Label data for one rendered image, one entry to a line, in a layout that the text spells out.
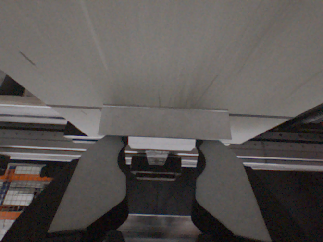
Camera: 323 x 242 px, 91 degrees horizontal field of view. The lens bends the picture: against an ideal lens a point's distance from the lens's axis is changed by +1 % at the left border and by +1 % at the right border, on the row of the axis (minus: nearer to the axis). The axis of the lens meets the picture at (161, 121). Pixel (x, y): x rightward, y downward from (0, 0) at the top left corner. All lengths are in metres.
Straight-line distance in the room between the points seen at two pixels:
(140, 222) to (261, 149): 0.41
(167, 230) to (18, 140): 0.48
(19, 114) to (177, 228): 0.25
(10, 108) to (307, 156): 0.65
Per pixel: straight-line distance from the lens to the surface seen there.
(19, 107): 0.25
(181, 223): 0.21
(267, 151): 0.54
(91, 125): 0.16
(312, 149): 0.63
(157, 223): 0.20
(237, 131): 0.17
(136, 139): 0.19
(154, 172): 0.39
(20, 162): 0.74
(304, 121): 0.63
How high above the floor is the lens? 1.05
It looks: 22 degrees down
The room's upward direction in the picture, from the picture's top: 178 degrees counter-clockwise
